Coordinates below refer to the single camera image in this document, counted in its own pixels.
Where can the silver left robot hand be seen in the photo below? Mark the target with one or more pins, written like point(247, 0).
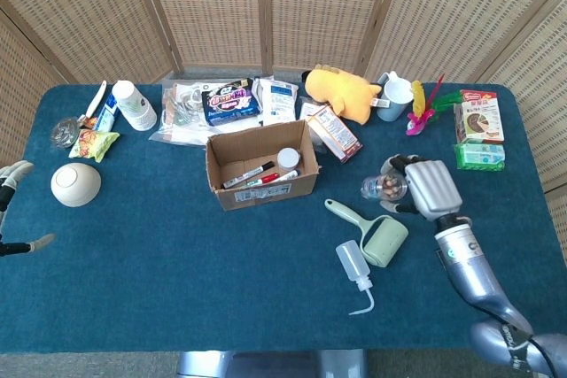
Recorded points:
point(13, 174)

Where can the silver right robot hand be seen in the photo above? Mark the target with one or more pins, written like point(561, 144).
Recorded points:
point(432, 185)

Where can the clear plastic snack jar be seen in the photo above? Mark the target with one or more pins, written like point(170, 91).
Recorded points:
point(385, 187)

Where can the light green lint roller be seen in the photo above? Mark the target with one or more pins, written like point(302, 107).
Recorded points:
point(385, 243)

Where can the translucent white wash bottle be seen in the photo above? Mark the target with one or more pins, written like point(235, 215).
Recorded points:
point(352, 260)

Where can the brown cardboard box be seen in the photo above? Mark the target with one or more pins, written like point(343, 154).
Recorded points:
point(266, 195)

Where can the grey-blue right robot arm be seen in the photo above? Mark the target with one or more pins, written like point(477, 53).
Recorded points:
point(474, 267)

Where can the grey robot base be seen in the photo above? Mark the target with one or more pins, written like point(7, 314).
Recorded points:
point(266, 364)

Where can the green tissue pack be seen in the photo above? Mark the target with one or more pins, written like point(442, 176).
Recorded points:
point(480, 156)

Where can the beige upturned bowl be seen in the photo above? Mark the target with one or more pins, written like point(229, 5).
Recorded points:
point(75, 185)

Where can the colourful feather shuttlecock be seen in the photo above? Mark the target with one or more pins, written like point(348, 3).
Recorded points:
point(421, 119)

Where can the white red cereal carton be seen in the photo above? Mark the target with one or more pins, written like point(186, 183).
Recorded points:
point(480, 119)

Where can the yellow green snack bag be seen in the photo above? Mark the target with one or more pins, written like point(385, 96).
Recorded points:
point(93, 145)

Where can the light blue cup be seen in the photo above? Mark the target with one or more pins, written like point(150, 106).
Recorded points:
point(394, 103)

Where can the orange brown snack carton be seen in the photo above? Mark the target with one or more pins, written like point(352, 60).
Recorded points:
point(336, 134)

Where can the yellow plush toy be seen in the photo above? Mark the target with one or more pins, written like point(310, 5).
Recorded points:
point(341, 90)

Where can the stack of paper cups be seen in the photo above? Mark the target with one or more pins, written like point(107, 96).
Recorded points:
point(135, 108)

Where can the blue capped marker pen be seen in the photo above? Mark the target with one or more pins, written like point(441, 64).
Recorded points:
point(288, 175)

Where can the small round grey-lidded tin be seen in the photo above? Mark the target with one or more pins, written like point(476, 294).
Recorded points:
point(288, 158)

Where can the red capped marker pen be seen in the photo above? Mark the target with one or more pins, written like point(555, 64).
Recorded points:
point(266, 179)

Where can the white pouch blue label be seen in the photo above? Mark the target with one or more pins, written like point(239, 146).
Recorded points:
point(279, 101)

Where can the clear plastic zip bag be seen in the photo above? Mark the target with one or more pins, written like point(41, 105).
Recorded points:
point(181, 123)

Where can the black capped marker pen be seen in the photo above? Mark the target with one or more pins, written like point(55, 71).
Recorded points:
point(248, 173)

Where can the dark blue pad pack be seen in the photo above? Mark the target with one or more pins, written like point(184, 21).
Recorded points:
point(230, 103)

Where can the woven rattan folding screen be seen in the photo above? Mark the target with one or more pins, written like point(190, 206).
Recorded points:
point(212, 10)

